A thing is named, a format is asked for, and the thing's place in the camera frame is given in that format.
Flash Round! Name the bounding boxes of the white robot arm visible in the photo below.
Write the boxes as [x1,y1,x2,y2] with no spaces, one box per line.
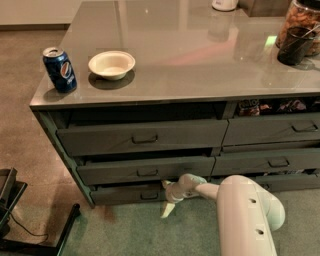
[161,174,285,256]

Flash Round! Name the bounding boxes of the grey drawer cabinet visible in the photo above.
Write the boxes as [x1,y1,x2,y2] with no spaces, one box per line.
[31,0,320,206]

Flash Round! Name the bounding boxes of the blue Pepsi can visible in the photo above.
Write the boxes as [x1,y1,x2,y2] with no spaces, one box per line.
[43,47,77,93]

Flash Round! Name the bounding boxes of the brown box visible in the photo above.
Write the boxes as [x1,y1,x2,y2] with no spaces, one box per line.
[238,0,292,17]

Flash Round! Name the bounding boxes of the clear snack jar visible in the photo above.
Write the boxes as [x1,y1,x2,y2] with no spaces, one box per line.
[276,0,320,48]

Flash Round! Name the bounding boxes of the white container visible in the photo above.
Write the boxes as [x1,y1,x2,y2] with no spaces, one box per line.
[212,0,239,12]

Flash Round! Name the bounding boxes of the snack bag in drawer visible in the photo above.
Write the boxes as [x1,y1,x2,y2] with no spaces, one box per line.
[238,99,260,116]

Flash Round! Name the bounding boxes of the black mesh cup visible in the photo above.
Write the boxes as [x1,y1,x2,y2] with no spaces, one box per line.
[277,26,316,66]

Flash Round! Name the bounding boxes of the black stand base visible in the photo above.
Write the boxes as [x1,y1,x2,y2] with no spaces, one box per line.
[0,168,80,256]

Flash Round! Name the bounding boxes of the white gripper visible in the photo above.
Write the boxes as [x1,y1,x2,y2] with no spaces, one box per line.
[160,180,184,218]

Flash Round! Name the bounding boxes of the white bowl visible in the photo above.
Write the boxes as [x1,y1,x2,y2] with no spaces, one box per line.
[88,51,136,80]

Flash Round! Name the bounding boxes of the black cable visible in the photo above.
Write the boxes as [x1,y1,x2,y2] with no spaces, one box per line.
[3,206,50,243]

